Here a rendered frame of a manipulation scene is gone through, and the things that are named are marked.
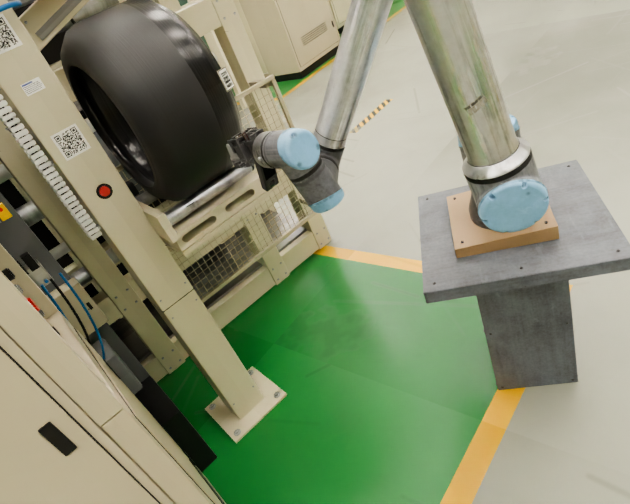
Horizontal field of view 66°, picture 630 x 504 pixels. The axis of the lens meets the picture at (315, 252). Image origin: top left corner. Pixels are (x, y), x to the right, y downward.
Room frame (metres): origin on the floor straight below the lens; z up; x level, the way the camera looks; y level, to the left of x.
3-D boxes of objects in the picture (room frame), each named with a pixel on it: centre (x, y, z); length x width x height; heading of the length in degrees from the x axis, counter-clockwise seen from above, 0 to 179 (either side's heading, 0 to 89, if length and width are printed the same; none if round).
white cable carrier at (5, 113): (1.42, 0.58, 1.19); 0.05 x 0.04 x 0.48; 28
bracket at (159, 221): (1.54, 0.46, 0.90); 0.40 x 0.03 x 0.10; 28
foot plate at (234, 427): (1.48, 0.52, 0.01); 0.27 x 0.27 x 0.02; 28
